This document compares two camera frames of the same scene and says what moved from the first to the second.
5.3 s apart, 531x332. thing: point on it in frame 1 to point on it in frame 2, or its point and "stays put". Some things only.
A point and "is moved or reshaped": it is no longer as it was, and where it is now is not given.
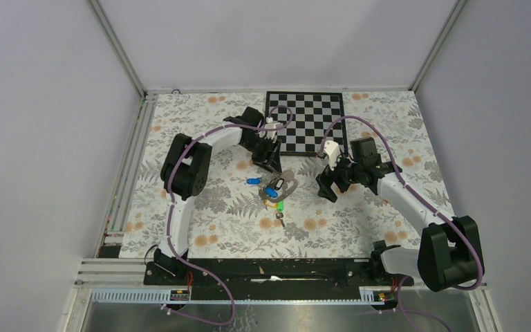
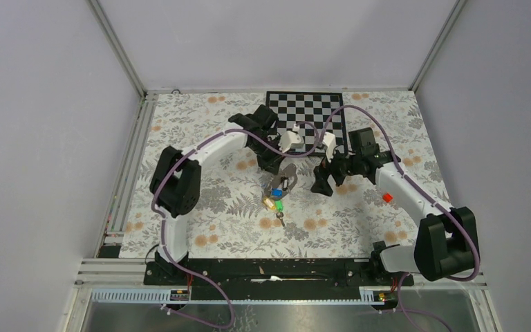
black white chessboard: [309, 119] stays put
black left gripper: [273, 163] stays put
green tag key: [280, 207] stays put
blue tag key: [271, 192] is moved or reshaped
